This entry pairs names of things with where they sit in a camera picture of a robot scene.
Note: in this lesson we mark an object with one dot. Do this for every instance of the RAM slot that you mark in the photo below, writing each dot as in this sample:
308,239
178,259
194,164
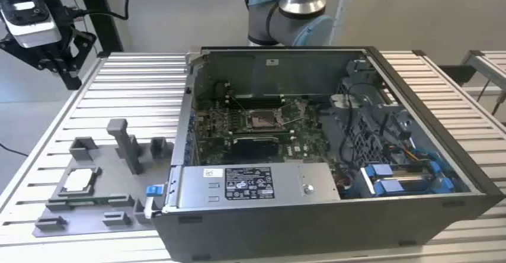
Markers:
261,133

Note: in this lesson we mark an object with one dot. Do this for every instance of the green motherboard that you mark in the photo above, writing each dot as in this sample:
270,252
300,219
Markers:
313,140

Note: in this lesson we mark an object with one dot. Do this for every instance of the green RAM stick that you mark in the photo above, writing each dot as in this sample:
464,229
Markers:
93,200

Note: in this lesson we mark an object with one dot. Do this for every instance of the black square board component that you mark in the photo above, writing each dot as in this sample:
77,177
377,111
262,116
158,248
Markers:
256,150

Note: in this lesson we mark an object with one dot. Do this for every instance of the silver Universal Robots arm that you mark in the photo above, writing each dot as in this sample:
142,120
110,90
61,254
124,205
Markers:
290,23

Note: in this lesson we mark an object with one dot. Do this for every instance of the grey parts rack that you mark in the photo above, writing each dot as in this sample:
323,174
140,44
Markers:
116,180

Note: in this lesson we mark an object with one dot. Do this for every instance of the CPU socket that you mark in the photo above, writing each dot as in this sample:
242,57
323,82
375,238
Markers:
264,120

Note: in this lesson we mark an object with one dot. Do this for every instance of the thin metal locking lever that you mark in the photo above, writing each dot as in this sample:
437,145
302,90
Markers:
293,120

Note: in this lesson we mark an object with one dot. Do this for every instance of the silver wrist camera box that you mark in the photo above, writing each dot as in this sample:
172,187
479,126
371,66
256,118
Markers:
34,27

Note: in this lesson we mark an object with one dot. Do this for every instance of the blue carrier disk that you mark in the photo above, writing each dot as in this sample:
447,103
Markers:
153,190

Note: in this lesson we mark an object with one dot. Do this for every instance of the black open PC case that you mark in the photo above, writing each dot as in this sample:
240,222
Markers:
301,224

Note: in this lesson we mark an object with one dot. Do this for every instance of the silver power supply unit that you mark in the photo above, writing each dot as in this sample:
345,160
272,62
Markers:
194,190

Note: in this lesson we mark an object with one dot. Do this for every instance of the silver CPU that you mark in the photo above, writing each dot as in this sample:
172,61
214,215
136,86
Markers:
80,180

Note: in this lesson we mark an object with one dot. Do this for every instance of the grey blue disk bay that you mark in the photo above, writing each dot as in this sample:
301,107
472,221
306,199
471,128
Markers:
368,132

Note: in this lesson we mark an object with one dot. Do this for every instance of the aluminium side table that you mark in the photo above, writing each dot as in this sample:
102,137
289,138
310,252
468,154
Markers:
488,64

